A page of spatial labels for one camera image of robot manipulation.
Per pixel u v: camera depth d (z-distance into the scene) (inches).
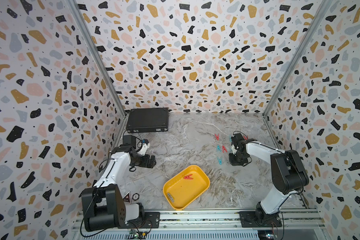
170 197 31.1
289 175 18.9
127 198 31.8
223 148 39.8
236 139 31.3
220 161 37.3
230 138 33.4
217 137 42.6
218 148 39.5
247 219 28.8
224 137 41.8
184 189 32.9
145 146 31.4
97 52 33.8
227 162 37.1
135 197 32.1
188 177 34.5
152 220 29.0
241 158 31.6
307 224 29.2
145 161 29.5
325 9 28.1
